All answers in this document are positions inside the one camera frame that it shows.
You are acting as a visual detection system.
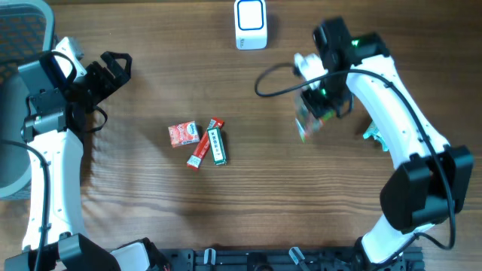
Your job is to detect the green white medicine box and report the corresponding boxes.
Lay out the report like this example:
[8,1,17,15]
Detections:
[207,127,227,166]

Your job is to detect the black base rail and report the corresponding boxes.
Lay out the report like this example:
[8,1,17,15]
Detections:
[157,246,426,271]

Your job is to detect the dark grey plastic basket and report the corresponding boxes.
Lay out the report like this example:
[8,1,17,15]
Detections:
[1,0,55,200]

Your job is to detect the mint green wipes pack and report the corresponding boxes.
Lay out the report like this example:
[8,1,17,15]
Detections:
[363,121,389,152]

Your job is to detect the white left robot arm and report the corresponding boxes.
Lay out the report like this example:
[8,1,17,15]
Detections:
[1,50,169,270]

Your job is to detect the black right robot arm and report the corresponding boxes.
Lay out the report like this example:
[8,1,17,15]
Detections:
[294,17,474,270]

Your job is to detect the red stick sachet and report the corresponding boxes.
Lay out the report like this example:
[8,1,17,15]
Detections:
[187,117,224,170]

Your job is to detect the green snack bag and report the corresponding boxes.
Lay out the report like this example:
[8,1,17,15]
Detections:
[294,94,335,142]

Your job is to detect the white barcode scanner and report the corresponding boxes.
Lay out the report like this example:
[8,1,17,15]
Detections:
[233,0,268,50]

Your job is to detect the red tissue pack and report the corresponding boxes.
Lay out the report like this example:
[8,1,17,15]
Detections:
[168,121,200,148]

